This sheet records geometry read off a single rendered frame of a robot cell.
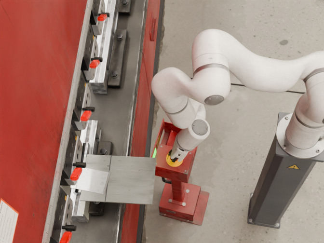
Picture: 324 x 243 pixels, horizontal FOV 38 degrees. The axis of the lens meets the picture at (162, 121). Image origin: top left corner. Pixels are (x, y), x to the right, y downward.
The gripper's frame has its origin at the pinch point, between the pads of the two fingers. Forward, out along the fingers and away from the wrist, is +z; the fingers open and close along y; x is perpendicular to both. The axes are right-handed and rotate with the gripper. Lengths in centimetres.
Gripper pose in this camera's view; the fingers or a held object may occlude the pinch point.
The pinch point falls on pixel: (173, 153)
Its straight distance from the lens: 195.1
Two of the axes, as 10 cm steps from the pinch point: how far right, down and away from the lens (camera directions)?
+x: -9.2, -3.6, -1.4
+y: 2.7, -8.7, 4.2
